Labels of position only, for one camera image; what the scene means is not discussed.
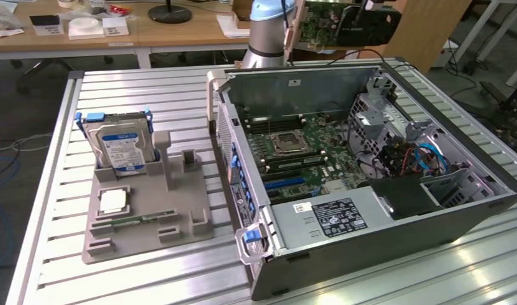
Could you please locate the hard disk in blue caddy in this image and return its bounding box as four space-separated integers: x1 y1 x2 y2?
73 107 153 178

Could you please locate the grey power supply unit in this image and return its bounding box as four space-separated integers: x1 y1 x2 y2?
268 186 395 252

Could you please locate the red wire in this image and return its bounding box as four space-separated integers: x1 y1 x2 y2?
399 148 417 174

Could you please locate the white box with round insert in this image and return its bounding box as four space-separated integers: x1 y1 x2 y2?
67 17 105 41

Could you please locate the CPU socket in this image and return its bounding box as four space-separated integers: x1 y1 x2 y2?
272 130 306 157

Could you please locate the grey disk bay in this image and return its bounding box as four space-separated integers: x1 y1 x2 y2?
418 166 499 210

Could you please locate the blue wire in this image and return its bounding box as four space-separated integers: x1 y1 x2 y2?
413 142 449 176

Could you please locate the blue expansion slot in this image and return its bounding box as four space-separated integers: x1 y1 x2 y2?
262 177 306 191

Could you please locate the grey parts rack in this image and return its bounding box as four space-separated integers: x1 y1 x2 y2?
80 130 216 266

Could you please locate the black round lamp base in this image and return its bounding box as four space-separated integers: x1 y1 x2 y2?
147 0 194 25

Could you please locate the white paper stack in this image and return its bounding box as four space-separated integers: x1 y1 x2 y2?
216 14 252 39

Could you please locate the plain white box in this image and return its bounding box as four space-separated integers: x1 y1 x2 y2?
101 17 129 37

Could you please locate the white box with black lid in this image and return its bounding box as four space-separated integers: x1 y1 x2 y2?
28 15 67 36

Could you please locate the clear plastic bag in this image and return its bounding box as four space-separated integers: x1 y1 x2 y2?
0 3 25 28

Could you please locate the black office chair base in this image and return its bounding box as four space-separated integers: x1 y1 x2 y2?
11 57 115 95

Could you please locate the light grey case handle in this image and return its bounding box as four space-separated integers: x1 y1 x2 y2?
234 222 271 265
206 70 234 123

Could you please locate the wooden cabinet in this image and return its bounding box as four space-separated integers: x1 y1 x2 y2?
383 0 474 72

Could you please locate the wooden desk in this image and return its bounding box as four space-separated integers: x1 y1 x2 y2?
0 0 368 61

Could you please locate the black wire bundle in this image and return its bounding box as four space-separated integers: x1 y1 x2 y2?
375 144 407 177

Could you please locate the green RAM stick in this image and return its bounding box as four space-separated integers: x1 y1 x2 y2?
108 213 168 227

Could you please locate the blue slot retention latch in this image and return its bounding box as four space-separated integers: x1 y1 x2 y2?
240 182 255 223
230 142 242 184

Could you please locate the perforated metal drive cage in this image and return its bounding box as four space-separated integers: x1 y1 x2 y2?
348 74 411 153

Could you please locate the black cable behind case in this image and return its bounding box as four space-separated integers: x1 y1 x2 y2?
324 47 411 69

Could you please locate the graphics card with black shroud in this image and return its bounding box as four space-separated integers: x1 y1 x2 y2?
283 0 403 54

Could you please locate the black RAM stick white label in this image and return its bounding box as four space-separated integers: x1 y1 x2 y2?
264 154 327 172

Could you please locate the black floor stand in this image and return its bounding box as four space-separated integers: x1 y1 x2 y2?
478 81 517 144

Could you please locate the open black PC case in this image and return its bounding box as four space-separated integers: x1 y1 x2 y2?
206 62 517 301

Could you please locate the silver CPU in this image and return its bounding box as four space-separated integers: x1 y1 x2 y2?
96 190 129 214

